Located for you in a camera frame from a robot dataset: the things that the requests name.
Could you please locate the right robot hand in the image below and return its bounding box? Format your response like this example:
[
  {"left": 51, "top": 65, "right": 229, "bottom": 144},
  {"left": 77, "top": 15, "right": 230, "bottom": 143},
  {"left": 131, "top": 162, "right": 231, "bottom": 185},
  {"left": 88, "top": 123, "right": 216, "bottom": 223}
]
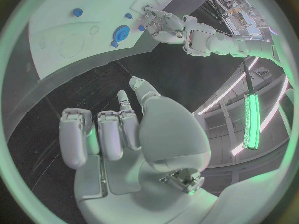
[{"left": 58, "top": 76, "right": 219, "bottom": 224}]

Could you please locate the white task board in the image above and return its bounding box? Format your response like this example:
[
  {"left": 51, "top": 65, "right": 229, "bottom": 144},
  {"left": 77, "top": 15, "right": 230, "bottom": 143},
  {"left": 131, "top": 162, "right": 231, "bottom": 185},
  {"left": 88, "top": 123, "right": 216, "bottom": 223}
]
[{"left": 28, "top": 0, "right": 191, "bottom": 81}]

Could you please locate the glowing light bar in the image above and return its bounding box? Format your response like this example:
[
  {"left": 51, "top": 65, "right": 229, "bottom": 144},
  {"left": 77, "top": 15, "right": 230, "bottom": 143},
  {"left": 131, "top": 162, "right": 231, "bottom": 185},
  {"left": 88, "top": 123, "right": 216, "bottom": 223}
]
[{"left": 242, "top": 93, "right": 261, "bottom": 150}]

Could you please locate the workshop machine rack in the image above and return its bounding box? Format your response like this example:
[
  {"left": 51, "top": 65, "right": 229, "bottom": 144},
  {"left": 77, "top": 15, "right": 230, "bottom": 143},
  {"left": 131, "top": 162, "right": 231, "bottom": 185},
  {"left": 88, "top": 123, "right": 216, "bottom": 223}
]
[{"left": 206, "top": 0, "right": 272, "bottom": 42}]

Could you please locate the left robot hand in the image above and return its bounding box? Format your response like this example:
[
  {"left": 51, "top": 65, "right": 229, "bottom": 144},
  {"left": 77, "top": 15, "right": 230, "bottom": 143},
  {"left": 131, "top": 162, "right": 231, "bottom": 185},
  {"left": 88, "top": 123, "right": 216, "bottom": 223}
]
[{"left": 141, "top": 5, "right": 185, "bottom": 45}]

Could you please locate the blue gear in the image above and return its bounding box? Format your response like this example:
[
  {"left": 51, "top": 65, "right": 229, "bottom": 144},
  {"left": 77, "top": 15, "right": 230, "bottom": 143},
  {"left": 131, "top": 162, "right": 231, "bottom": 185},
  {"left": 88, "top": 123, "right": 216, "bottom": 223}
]
[{"left": 112, "top": 24, "right": 131, "bottom": 42}]

